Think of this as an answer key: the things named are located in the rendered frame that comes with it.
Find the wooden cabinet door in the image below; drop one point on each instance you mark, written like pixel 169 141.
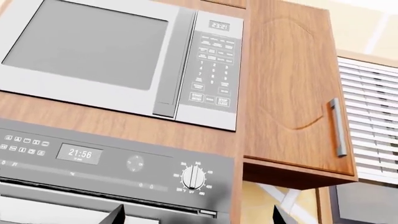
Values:
pixel 295 93

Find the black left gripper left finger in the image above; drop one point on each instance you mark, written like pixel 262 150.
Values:
pixel 114 215

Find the white window blinds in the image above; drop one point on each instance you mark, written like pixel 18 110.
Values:
pixel 373 116

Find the stainless steel built-in microwave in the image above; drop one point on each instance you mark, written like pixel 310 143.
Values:
pixel 124 56

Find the stainless steel wall oven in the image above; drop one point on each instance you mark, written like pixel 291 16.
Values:
pixel 109 172

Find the silver oven temperature knob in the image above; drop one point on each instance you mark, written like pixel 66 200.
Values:
pixel 193 177

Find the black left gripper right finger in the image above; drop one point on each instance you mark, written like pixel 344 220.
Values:
pixel 278 217

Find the wooden oven housing cabinet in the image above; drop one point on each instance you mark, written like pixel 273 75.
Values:
pixel 102 114

